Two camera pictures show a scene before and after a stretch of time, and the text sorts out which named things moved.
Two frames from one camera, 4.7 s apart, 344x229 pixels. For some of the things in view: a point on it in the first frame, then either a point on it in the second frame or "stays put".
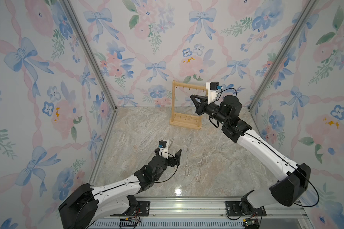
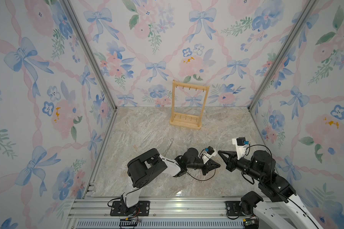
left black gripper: x=176 y=158 → x=208 y=166
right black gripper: x=201 y=106 → x=229 y=161
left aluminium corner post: x=71 y=10 stays put
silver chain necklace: x=171 y=140 stays put
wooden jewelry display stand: x=194 y=121 stays put
